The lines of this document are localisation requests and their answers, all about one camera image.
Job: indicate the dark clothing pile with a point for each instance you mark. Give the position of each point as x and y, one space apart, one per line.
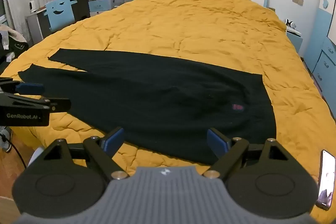
13 45

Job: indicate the black pants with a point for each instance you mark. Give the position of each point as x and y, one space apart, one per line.
157 98

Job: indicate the blue nightstand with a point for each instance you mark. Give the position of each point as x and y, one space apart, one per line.
294 39

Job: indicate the yellow quilted blanket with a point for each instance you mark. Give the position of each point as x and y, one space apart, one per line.
183 29

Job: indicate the white desk camera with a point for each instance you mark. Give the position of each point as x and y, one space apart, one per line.
32 6

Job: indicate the grey desk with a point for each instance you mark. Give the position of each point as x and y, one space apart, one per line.
81 7

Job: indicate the blue wardrobe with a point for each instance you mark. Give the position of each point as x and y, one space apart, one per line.
324 69

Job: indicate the brown wall switch plate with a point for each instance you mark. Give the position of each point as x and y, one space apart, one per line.
298 1

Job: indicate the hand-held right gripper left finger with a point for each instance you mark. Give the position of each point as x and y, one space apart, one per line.
115 141

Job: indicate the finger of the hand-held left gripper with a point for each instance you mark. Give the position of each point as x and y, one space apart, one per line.
59 105
30 88

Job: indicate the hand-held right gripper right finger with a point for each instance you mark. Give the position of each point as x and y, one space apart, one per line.
217 142

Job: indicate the black and white headphones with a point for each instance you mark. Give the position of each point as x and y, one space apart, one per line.
290 23

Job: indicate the smartphone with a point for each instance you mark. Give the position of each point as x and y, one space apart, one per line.
326 179

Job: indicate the blue chair with face cutout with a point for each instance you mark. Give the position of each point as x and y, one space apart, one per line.
61 18

